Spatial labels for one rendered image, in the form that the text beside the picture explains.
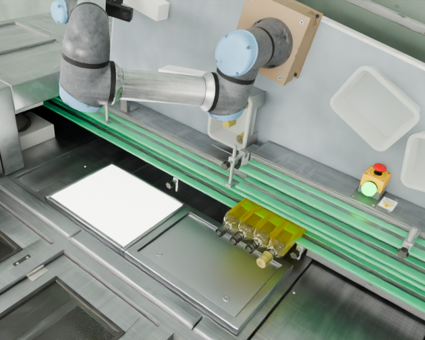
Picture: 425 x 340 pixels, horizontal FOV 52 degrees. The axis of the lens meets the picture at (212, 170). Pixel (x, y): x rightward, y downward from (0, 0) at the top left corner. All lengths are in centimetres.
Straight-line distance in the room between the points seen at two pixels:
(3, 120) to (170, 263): 86
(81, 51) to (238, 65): 41
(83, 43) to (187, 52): 72
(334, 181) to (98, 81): 81
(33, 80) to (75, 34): 78
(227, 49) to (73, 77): 41
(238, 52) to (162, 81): 22
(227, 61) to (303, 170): 49
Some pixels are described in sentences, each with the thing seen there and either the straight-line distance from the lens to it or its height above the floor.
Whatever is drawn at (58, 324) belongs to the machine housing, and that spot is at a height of 162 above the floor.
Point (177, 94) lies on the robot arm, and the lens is 124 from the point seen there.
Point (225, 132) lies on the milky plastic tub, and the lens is 171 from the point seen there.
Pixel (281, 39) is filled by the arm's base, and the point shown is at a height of 88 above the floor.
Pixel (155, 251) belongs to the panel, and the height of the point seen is 125.
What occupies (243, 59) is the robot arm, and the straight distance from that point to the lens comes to 122.
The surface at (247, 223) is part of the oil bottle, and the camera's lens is 144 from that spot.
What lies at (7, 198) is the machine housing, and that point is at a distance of 187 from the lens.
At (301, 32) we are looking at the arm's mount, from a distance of 138.
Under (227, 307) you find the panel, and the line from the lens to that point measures 140.
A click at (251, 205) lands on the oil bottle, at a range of 152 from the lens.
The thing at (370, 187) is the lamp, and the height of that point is 85.
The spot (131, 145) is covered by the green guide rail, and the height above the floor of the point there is 92.
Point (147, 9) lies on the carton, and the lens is 176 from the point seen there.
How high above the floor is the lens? 205
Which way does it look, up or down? 43 degrees down
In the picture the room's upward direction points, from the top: 124 degrees counter-clockwise
